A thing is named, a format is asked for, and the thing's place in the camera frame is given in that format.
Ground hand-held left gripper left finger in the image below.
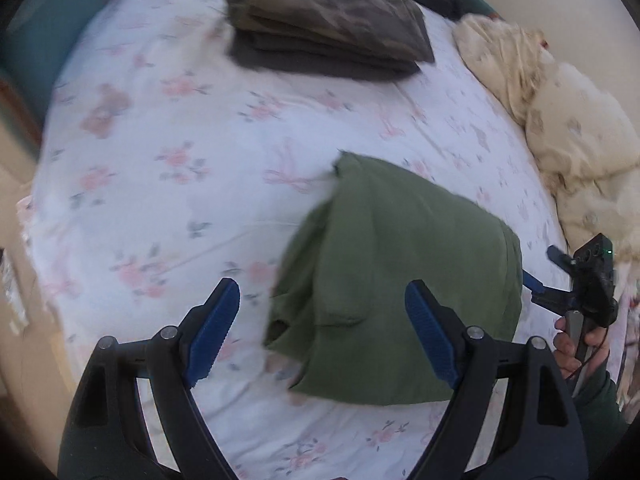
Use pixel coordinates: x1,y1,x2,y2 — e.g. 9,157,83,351
57,277,242,480

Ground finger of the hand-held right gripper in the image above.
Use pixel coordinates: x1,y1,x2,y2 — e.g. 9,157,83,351
546,245,583,273
522,270,587,317

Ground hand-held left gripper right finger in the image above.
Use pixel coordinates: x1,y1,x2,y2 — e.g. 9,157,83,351
404,279,592,480

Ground green pants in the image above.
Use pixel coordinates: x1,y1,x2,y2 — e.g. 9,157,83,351
263,151,525,407

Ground person's right forearm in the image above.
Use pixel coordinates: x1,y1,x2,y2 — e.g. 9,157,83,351
570,367,632,466

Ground folded camouflage pants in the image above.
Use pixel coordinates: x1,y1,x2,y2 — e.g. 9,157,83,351
222,0,436,83

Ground person's right hand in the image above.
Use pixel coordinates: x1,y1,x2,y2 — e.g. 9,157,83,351
553,314,612,382

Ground cream bear print duvet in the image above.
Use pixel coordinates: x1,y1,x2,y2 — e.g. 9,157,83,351
452,12,640,271

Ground floral white bed sheet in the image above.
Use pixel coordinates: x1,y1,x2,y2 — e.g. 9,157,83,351
17,0,621,480

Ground teal bed end cushion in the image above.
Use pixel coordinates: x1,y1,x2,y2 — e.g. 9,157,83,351
0,0,143,126

